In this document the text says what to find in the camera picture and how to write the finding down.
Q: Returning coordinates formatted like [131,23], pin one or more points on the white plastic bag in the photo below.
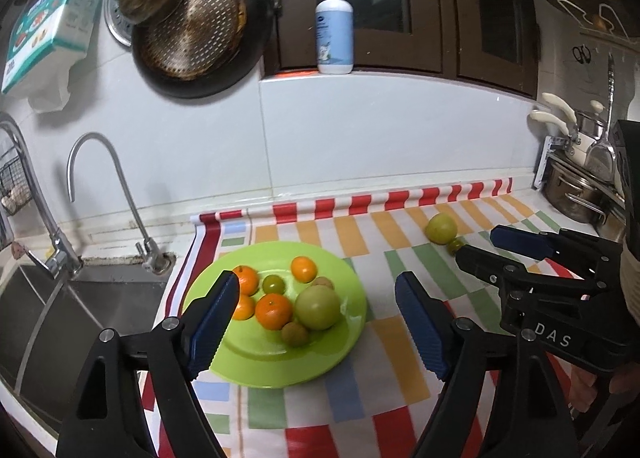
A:
[50,97]

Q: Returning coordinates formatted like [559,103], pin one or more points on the perforated golden strainer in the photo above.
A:
[200,37]

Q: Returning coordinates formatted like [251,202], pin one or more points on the round brown fruit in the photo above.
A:
[295,334]

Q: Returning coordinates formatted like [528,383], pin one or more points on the small dark green persimmon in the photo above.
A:
[455,245]

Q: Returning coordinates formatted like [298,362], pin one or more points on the black frying pan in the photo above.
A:
[200,89]

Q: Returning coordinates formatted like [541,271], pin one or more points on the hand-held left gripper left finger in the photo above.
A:
[212,323]

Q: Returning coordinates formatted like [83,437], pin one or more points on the steel sink faucet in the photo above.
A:
[55,248]

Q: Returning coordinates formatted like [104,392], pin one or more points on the dark brown window frame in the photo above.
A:
[435,12]

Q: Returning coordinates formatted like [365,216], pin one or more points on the white pump lotion bottle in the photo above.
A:
[334,37]

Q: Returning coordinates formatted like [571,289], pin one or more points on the steel turner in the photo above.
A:
[600,162]

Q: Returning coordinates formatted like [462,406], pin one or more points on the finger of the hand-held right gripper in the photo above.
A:
[480,260]
[520,242]

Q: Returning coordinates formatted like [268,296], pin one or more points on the large green guava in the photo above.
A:
[441,228]
[317,307]

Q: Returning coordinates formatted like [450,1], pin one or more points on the small orange with stem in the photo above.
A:
[247,280]

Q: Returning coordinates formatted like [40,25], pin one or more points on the white and blue rack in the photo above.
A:
[545,162]

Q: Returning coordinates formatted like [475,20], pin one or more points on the person's right hand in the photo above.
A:
[582,388]

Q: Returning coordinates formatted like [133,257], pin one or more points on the teal and white box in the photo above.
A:
[50,22]

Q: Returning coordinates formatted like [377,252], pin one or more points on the steel pot with lid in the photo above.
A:
[592,125]

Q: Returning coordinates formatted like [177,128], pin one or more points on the small yellowish brown fruit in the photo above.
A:
[324,282]

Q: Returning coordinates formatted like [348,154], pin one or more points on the large orange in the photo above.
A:
[273,311]

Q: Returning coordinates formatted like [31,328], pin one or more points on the gooseneck steel faucet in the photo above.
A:
[145,243]

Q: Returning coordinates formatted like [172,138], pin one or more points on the striped colourful tablecloth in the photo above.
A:
[380,233]

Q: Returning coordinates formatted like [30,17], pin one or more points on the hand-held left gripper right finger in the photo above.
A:
[417,328]

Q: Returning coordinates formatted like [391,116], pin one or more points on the green plate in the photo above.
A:
[280,363]

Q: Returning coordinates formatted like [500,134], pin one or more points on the steel sink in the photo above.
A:
[75,318]

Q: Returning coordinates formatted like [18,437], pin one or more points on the large steel pot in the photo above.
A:
[570,193]

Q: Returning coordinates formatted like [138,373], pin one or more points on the cream pot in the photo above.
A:
[577,147]

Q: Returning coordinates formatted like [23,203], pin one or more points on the medium orange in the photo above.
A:
[304,269]

